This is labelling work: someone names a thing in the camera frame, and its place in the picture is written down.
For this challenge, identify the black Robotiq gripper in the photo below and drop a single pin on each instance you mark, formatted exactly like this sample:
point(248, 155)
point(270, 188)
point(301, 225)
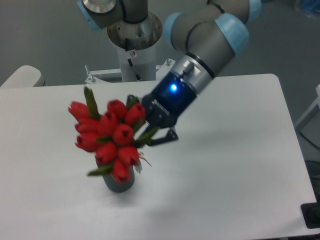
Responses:
point(163, 105)

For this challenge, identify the red tulip bouquet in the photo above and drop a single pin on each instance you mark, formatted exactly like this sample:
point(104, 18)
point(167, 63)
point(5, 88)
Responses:
point(109, 136)

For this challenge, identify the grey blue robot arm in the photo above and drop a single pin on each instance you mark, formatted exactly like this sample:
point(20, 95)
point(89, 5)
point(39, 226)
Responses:
point(208, 38)

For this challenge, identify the dark grey ribbed vase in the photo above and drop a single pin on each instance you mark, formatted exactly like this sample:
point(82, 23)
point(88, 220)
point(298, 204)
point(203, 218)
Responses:
point(121, 178)

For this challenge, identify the white chair backrest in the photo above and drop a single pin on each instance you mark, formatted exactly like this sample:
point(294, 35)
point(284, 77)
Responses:
point(25, 76)

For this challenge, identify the black box at table edge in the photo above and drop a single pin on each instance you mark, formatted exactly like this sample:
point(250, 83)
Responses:
point(311, 215)

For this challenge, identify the blue object in clear container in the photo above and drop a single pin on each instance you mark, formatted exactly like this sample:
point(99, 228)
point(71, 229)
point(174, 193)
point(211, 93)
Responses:
point(309, 8)

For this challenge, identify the white metal base bracket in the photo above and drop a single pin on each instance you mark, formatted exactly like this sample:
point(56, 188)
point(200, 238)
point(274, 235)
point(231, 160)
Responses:
point(130, 74)

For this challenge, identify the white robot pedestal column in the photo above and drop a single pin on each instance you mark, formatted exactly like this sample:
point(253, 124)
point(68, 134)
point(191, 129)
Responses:
point(136, 43)

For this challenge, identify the white furniture frame at right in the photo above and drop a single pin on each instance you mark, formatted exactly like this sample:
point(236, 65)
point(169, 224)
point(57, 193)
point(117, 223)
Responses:
point(309, 113)

